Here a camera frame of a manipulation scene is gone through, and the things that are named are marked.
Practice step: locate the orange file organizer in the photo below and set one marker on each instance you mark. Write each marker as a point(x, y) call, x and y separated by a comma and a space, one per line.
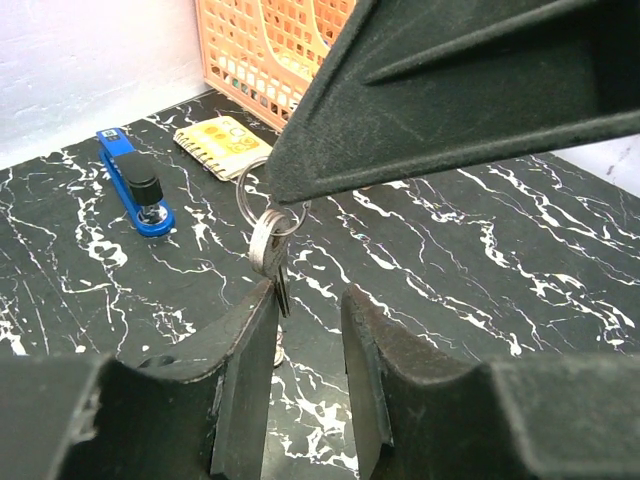
point(264, 54)

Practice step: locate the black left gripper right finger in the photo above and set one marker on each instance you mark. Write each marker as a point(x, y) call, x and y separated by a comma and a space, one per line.
point(420, 413)

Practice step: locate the yellow spiral notebook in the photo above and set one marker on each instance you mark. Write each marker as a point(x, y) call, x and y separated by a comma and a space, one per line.
point(222, 145)

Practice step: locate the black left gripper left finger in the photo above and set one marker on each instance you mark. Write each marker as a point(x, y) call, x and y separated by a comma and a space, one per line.
point(196, 411)

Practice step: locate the silver key bunch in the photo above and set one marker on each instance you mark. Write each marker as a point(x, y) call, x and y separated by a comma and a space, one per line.
point(268, 247)

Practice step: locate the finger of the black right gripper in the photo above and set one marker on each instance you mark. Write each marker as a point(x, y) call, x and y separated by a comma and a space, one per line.
point(417, 87)

